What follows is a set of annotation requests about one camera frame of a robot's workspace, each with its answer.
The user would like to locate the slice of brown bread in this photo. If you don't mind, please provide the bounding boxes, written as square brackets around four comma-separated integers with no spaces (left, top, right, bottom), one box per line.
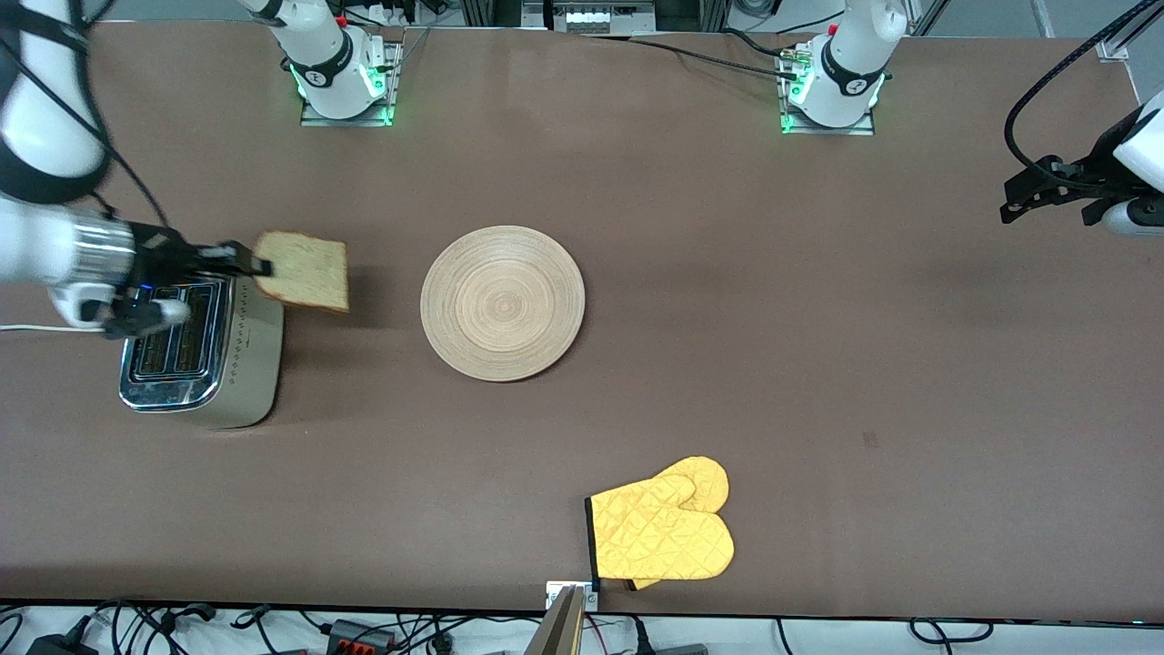
[252,230,351,314]

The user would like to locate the round wooden plate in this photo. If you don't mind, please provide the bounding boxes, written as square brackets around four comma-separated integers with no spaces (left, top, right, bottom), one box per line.
[420,225,587,384]

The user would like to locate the silver two-slot toaster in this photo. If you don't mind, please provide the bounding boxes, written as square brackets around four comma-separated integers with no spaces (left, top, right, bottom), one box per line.
[118,273,286,430]

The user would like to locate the black orange connector block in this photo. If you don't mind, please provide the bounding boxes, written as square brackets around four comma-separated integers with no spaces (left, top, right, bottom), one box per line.
[326,619,398,652]

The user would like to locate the black power adapter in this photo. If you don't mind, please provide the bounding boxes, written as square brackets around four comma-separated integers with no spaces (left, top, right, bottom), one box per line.
[25,634,99,655]

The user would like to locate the grey power strip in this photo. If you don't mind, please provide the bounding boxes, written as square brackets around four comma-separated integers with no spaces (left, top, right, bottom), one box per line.
[553,3,657,35]

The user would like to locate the yellow quilted oven mitt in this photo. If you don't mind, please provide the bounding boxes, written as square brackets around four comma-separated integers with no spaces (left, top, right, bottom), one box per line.
[586,473,736,583]
[627,456,731,592]

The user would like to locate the aluminium profile bar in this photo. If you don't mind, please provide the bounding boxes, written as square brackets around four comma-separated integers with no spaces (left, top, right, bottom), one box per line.
[525,585,587,655]

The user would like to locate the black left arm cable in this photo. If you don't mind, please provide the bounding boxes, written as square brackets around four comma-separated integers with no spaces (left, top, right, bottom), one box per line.
[1002,0,1164,192]

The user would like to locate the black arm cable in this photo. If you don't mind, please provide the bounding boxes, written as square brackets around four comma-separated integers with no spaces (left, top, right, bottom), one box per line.
[55,0,174,228]
[1002,0,1164,192]

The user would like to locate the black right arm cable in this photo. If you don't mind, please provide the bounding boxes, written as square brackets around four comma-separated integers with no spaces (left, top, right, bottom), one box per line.
[55,0,174,228]

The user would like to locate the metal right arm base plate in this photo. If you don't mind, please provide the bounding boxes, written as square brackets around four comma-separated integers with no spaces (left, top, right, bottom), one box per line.
[300,41,402,127]

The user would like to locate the thick black table cable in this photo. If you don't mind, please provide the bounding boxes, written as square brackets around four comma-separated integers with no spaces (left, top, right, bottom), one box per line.
[723,27,801,61]

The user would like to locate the thin black table cable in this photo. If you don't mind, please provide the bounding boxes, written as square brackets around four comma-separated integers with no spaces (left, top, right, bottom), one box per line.
[582,34,803,83]

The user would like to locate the black looped floor cable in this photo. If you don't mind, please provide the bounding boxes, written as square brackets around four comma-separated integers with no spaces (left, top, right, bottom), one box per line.
[909,617,994,647]

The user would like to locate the small metal mounting bracket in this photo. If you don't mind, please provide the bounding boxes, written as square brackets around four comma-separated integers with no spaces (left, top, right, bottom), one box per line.
[546,580,601,612]

